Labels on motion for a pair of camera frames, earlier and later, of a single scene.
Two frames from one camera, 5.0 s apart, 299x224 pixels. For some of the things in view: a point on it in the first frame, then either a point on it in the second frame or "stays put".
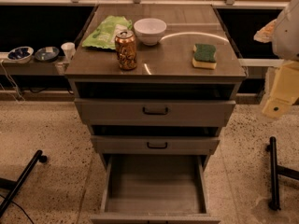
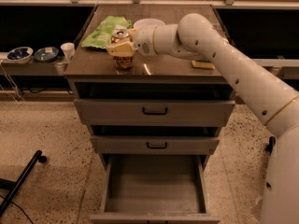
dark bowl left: x=21 y=54 stays put
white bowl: x=149 y=30 stays put
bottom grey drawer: x=155 y=189 stays put
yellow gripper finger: x=265 y=35 → x=143 y=40
